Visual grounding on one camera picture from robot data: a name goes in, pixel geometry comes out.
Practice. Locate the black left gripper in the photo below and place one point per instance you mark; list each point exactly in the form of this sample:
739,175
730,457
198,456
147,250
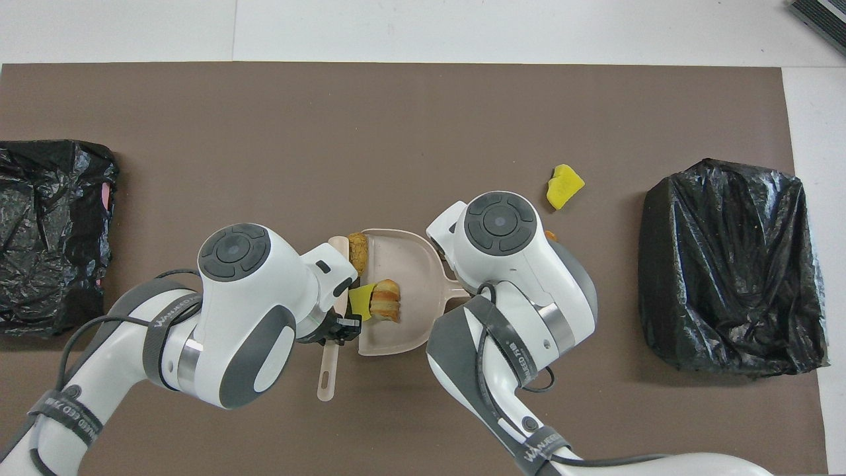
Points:
317,330

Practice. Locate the yellow sponge piece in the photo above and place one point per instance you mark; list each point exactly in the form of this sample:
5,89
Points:
564,188
361,301

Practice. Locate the beige hand brush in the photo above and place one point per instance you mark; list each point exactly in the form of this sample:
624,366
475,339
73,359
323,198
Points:
328,377

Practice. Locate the brown bread roll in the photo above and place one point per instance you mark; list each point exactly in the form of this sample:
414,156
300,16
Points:
359,251

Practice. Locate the beige plastic dustpan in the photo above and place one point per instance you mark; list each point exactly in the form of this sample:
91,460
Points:
410,264

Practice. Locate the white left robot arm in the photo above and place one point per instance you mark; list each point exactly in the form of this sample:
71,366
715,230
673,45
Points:
251,317

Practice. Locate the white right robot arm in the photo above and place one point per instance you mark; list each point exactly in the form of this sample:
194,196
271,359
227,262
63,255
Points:
515,264

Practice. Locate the black bag lined pink bin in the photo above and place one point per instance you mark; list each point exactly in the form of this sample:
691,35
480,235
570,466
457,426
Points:
59,218

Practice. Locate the brown table mat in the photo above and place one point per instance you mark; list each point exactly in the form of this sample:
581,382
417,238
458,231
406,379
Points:
423,106

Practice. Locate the dark grey ribbed device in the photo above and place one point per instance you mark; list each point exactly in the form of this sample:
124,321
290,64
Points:
826,16

